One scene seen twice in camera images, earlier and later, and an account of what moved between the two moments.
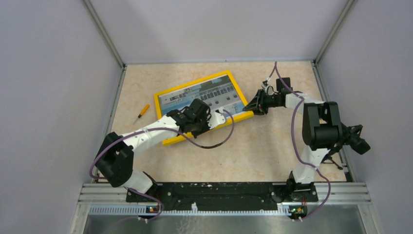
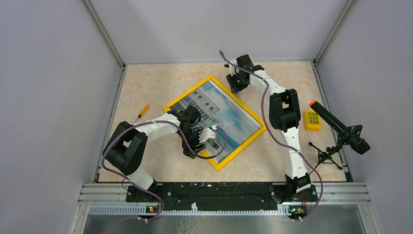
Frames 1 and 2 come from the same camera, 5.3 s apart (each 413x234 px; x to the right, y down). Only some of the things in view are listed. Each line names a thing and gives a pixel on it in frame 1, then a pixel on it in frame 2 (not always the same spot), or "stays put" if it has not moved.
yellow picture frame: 218,91 → 203,153
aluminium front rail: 345,193 stays put
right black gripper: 257,102 → 234,89
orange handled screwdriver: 143,111 stays put
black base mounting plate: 224,196 stays put
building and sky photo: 218,93 → 216,108
